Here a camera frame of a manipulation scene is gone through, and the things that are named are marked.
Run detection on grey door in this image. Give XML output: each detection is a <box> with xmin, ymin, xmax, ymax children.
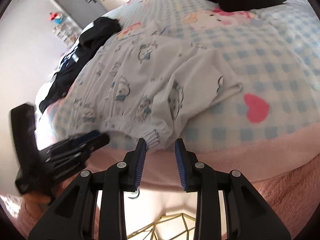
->
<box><xmin>51</xmin><ymin>0</ymin><xmax>107</xmax><ymax>29</ymax></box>

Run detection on red and blue toy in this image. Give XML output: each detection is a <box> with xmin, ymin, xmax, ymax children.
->
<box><xmin>49</xmin><ymin>12</ymin><xmax>64</xmax><ymax>24</ymax></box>

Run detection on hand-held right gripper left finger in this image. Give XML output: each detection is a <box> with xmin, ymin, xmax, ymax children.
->
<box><xmin>28</xmin><ymin>138</ymin><xmax>147</xmax><ymax>240</ymax></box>

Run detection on gold wire basket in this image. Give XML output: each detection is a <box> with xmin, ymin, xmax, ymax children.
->
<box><xmin>127</xmin><ymin>212</ymin><xmax>196</xmax><ymax>240</ymax></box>

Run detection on white shelf rack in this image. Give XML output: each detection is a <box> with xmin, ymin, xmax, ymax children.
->
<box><xmin>53</xmin><ymin>22</ymin><xmax>78</xmax><ymax>42</ymax></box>

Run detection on blue checkered cartoon blanket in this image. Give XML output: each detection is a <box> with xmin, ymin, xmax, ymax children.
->
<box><xmin>35</xmin><ymin>0</ymin><xmax>320</xmax><ymax>183</ymax></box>

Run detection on white cartoon print pajama pants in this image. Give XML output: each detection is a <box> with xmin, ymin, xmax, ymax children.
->
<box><xmin>54</xmin><ymin>21</ymin><xmax>243</xmax><ymax>153</ymax></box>

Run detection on pink fuzzy bed sheet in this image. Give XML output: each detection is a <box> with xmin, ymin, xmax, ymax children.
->
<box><xmin>0</xmin><ymin>160</ymin><xmax>320</xmax><ymax>240</ymax></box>

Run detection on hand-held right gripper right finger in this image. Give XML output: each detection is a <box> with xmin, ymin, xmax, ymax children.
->
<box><xmin>174</xmin><ymin>138</ymin><xmax>292</xmax><ymax>240</ymax></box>

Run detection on black jacket pile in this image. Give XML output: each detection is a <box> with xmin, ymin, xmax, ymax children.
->
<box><xmin>39</xmin><ymin>17</ymin><xmax>122</xmax><ymax>113</ymax></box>

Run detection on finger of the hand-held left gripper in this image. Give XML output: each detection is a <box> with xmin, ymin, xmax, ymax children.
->
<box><xmin>65</xmin><ymin>129</ymin><xmax>101</xmax><ymax>148</ymax></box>
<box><xmin>74</xmin><ymin>132</ymin><xmax>111</xmax><ymax>158</ymax></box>

